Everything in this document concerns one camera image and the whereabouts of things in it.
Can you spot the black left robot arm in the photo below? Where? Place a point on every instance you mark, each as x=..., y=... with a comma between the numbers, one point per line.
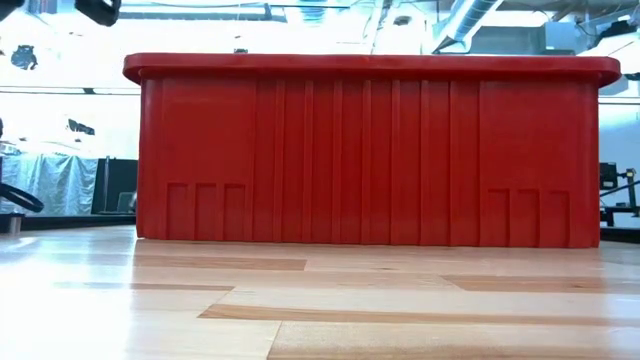
x=9, y=7

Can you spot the red plastic bin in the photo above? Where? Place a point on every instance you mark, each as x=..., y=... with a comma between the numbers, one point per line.
x=350, y=150

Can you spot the pale blue tarp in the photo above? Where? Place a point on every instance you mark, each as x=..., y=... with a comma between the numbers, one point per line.
x=55, y=185

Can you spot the black equipment stand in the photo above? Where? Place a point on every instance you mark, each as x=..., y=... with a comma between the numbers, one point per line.
x=609, y=175

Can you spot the dark wall-mounted object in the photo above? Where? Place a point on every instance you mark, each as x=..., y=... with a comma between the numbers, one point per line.
x=81, y=127
x=24, y=57

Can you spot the black aluminium table frame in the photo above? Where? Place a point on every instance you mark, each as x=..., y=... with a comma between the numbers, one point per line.
x=75, y=222

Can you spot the silver ventilation duct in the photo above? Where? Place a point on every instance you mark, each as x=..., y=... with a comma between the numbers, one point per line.
x=470, y=20

